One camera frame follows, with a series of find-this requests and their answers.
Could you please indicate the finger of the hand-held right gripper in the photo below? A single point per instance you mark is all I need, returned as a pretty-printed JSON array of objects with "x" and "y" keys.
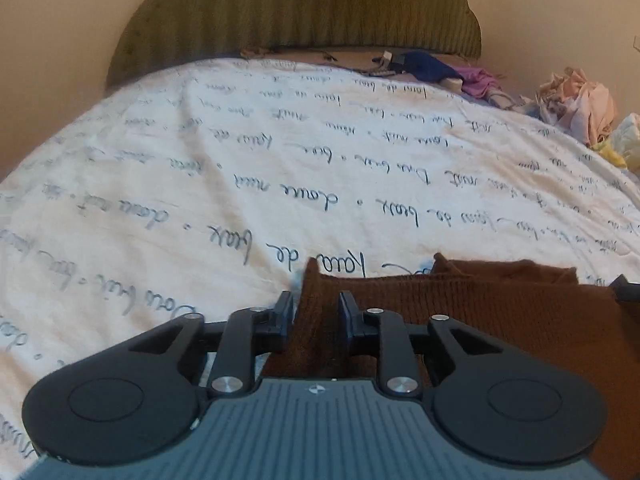
[{"x": 629, "y": 289}]

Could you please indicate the yellow cloth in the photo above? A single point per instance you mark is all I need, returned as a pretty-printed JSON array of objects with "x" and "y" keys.
[{"x": 612, "y": 154}]

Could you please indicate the pink clothes pile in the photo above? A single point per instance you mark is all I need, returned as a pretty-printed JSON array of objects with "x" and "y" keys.
[{"x": 580, "y": 102}]

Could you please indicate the brown knit sweater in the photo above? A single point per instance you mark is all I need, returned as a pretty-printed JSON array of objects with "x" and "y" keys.
[{"x": 500, "y": 320}]

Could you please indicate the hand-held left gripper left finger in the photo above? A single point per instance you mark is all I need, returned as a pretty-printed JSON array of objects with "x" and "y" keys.
[{"x": 286, "y": 317}]

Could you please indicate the white script-printed blanket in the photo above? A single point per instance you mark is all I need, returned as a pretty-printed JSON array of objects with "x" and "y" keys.
[{"x": 200, "y": 160}]

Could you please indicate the green padded headboard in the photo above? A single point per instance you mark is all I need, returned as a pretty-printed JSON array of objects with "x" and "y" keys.
[{"x": 280, "y": 10}]

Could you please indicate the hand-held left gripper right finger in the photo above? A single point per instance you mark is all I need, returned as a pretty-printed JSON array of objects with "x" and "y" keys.
[{"x": 346, "y": 317}]

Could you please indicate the blue cloth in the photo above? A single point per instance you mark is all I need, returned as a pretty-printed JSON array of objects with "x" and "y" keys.
[{"x": 425, "y": 66}]

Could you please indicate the purple cloth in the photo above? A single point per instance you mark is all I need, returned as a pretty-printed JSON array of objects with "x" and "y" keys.
[{"x": 480, "y": 82}]

